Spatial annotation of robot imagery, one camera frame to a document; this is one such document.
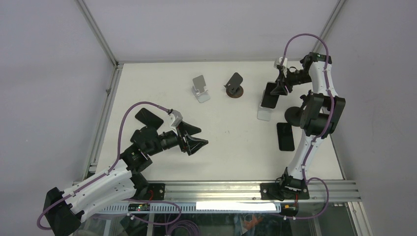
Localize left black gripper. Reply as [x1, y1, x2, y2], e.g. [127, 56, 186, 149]
[147, 120, 208, 156]

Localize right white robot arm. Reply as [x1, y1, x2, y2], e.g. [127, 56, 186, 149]
[270, 52, 346, 199]

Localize aluminium mounting rail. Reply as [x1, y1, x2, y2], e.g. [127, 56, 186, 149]
[66, 180, 362, 204]

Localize silver phone stand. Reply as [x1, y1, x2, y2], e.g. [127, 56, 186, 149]
[257, 90, 272, 121]
[192, 75, 210, 103]

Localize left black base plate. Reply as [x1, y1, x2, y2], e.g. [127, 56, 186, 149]
[143, 183, 165, 201]

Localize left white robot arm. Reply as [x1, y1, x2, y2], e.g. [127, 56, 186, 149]
[44, 121, 209, 236]

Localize silver phone stand right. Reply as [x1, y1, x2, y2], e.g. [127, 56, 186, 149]
[257, 90, 272, 121]

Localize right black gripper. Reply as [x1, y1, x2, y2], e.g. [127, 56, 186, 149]
[270, 67, 312, 96]

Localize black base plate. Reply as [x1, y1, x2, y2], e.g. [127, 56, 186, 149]
[143, 183, 165, 201]
[260, 183, 310, 201]

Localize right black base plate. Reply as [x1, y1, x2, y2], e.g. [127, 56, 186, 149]
[260, 183, 310, 201]

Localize black stand wooden base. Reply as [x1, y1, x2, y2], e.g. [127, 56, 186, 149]
[224, 72, 244, 98]

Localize black phone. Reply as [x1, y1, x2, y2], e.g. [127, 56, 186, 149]
[135, 108, 164, 129]
[276, 122, 295, 151]
[260, 82, 279, 109]

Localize white slotted cable duct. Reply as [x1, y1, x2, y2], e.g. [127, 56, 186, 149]
[98, 201, 281, 215]

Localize black round-base clamp stand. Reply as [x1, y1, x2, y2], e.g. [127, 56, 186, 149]
[284, 95, 309, 127]

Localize silver phone stand left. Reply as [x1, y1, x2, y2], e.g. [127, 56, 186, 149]
[192, 75, 210, 103]

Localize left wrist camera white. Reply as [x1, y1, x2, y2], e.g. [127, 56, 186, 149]
[168, 109, 183, 129]

